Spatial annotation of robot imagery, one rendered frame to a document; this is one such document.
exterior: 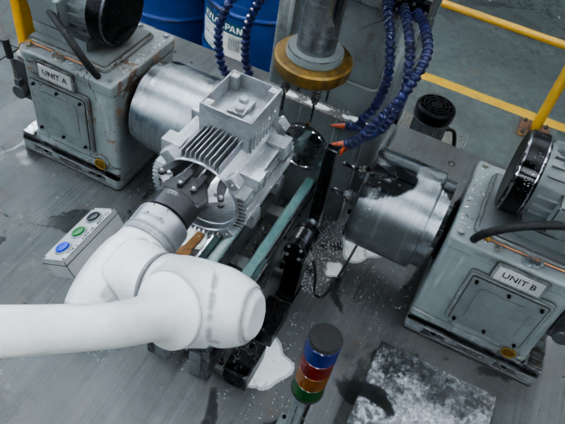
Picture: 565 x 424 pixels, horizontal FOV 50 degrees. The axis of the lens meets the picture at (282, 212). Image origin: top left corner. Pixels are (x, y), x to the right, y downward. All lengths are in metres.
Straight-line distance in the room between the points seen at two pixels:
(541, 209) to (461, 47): 3.14
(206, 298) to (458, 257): 0.74
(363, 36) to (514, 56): 2.99
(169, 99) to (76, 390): 0.71
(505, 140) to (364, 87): 2.15
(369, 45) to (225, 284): 0.93
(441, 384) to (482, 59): 3.18
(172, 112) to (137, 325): 0.88
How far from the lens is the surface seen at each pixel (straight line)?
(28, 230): 1.73
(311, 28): 1.33
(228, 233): 1.09
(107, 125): 1.65
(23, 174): 1.87
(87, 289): 0.88
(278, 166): 1.11
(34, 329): 0.71
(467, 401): 1.42
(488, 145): 3.61
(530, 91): 4.21
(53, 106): 1.73
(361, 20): 1.55
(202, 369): 1.40
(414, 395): 1.38
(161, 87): 1.57
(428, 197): 1.40
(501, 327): 1.49
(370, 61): 1.59
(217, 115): 1.04
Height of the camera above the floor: 2.09
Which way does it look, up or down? 47 degrees down
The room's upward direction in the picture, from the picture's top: 11 degrees clockwise
